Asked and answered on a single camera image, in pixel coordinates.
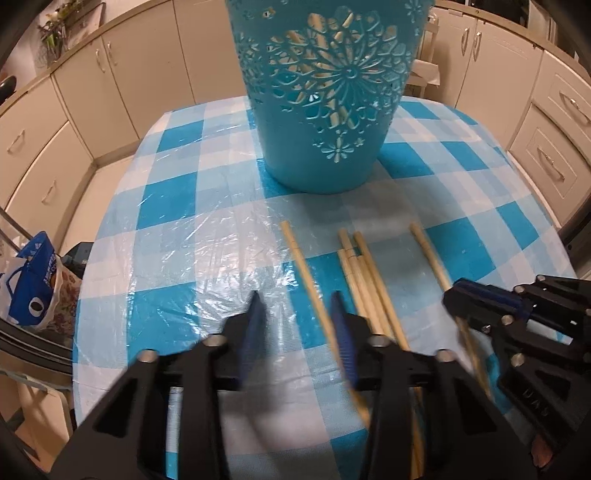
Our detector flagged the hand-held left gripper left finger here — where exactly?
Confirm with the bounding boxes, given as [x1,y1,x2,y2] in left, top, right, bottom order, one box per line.
[51,291,267,480]

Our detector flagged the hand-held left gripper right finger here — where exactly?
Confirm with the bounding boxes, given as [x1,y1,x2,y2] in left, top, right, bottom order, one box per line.
[329,291,536,480]

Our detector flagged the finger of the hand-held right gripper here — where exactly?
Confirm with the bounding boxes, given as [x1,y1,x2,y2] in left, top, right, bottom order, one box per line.
[442,294,591,455]
[455,274,591,354]

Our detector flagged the blue perforated plastic basket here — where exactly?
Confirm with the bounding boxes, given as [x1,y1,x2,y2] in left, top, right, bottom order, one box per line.
[225,0,435,195]

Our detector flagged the blue checkered tablecloth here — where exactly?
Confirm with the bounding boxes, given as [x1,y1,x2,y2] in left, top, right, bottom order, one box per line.
[71,95,579,480]

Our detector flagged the floral pattern bag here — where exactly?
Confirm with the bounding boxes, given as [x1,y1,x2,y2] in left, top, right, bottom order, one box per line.
[46,265,82,343]

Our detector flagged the dark floor mat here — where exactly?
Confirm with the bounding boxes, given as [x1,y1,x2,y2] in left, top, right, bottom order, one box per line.
[59,241,96,278]

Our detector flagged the blue and white shopping bag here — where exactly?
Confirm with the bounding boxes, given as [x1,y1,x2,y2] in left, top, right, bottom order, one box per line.
[0,231,64,329]

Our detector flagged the cream kitchen base cabinets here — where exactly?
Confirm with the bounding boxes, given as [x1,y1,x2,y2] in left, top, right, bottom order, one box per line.
[0,0,591,259]

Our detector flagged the wall utensil rack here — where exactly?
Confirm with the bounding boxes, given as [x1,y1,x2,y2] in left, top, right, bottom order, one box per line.
[38,0,108,62]

